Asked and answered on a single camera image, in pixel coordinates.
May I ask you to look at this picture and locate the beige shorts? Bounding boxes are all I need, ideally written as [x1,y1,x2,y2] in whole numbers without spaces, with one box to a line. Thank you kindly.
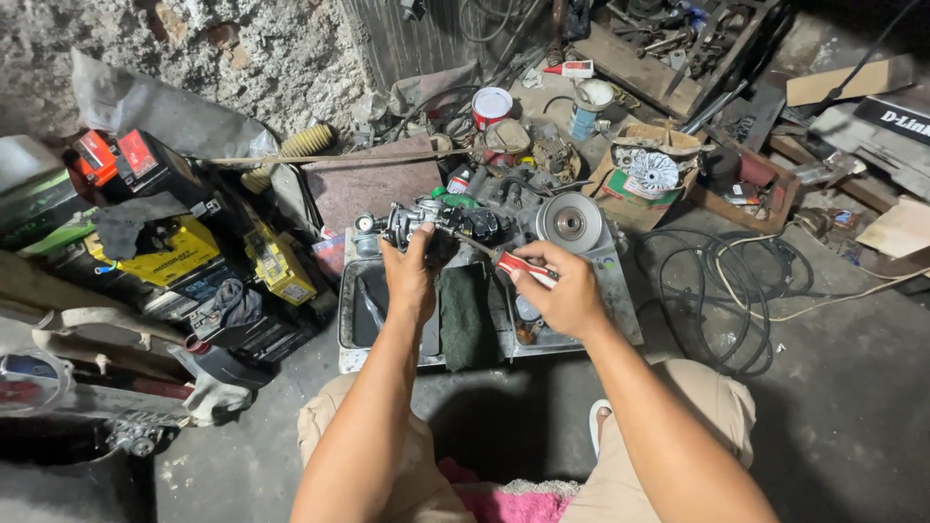
[295,359,759,523]

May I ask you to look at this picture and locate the white motorcycle fairing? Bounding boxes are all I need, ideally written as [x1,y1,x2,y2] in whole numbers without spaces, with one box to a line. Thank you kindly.
[0,304,191,351]

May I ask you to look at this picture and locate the green black box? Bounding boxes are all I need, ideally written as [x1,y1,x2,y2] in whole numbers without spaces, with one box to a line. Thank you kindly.
[0,170,100,252]

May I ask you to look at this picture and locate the black battery red top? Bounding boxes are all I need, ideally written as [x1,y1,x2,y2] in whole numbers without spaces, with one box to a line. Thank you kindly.
[114,128,212,209]

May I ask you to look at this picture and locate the black battery with dark rag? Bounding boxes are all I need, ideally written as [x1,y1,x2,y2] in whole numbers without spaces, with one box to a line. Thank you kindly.
[188,277,321,365]

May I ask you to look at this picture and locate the white cable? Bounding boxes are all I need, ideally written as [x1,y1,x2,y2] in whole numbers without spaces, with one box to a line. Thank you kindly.
[715,231,930,325]

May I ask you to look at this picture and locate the person's left hand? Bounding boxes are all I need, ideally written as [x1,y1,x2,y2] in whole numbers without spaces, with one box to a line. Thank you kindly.
[378,221,440,325]

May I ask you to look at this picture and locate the grey rag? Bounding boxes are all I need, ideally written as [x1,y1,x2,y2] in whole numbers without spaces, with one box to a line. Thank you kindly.
[181,369,256,429]

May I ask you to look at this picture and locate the white tube red cap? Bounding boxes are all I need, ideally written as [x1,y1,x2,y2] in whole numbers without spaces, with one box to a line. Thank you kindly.
[542,59,596,80]

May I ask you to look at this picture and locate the torn cardboard box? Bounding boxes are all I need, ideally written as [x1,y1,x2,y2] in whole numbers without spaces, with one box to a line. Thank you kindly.
[581,120,717,234]

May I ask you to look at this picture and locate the cardboard piece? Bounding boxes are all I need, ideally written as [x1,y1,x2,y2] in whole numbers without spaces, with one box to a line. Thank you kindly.
[785,54,917,109]

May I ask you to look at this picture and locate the brown board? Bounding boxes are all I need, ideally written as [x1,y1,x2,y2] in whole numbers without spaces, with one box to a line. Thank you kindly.
[301,134,446,234]

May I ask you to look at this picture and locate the red white handled screwdriver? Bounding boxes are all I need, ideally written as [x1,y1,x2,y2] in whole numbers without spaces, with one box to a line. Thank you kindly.
[452,231,562,286]

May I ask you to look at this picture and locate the dark green cloth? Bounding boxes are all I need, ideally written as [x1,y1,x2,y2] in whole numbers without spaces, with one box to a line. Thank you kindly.
[438,263,503,373]

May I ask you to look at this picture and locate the metal pulley disc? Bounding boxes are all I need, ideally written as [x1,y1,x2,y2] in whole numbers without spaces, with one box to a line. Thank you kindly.
[535,192,606,256]

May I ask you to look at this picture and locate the white finned fan wheel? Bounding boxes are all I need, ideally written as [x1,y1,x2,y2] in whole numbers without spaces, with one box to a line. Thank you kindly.
[628,150,681,194]

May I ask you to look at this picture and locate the light wooden board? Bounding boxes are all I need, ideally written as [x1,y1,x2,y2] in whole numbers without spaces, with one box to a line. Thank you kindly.
[855,195,930,260]

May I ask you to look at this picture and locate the metal tray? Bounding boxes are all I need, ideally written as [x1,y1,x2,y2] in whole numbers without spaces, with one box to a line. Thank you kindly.
[337,224,645,376]

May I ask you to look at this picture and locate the wooden crate with parts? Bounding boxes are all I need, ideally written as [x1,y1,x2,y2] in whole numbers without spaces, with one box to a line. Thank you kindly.
[686,126,802,235]

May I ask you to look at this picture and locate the pink towel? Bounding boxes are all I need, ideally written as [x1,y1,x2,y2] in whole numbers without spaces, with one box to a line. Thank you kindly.
[435,457,583,523]

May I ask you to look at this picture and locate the small yellow battery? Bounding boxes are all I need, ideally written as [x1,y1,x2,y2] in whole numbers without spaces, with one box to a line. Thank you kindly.
[243,221,319,307]

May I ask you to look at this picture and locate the coiled black cable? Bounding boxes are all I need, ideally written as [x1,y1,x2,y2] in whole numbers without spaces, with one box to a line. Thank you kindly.
[634,226,817,379]

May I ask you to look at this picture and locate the metal engine part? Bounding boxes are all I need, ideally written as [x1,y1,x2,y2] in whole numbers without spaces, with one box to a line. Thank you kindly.
[105,410,172,459]

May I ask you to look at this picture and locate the red can white lid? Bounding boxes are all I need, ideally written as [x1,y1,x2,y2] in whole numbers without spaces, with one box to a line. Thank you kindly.
[471,86,514,132]

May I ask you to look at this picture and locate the grey plastic bag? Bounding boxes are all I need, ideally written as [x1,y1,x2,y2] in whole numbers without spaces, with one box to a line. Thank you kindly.
[70,46,281,165]

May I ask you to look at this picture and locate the person's right hand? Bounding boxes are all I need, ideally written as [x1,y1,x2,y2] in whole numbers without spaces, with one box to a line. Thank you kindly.
[509,240,613,343]

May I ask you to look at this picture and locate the large yellow battery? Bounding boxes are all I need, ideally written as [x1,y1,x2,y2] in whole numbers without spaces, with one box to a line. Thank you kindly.
[85,214,222,289]

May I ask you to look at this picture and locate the yellow ribbed rubber boot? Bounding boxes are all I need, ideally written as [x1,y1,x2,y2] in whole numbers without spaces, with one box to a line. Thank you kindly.
[240,121,337,196]

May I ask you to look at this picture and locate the thin wooden stick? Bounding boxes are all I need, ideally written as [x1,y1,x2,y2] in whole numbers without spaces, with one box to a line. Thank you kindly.
[190,144,510,167]

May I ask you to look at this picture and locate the black rag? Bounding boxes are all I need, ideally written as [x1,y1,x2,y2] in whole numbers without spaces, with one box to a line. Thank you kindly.
[90,192,192,262]

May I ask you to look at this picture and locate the metal carburetor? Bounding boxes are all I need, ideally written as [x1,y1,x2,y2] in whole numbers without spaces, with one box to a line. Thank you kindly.
[354,196,521,267]

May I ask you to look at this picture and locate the black oil jug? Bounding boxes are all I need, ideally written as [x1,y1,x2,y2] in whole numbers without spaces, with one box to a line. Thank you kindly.
[185,337,278,394]

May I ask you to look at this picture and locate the blue spray can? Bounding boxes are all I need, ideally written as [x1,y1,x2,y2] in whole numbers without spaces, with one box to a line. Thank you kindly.
[567,78,617,142]

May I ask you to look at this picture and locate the black box white print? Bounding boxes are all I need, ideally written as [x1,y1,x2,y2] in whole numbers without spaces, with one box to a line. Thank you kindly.
[853,93,930,147]

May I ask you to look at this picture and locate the white sandal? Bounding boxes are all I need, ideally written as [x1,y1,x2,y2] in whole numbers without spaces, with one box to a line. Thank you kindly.
[586,397,613,459]

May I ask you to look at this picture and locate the wooden tray of tools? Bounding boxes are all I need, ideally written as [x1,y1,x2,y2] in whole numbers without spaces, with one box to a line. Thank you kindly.
[570,0,783,122]

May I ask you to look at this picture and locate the orange red battery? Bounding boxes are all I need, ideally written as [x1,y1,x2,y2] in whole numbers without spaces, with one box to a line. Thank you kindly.
[70,130,119,187]

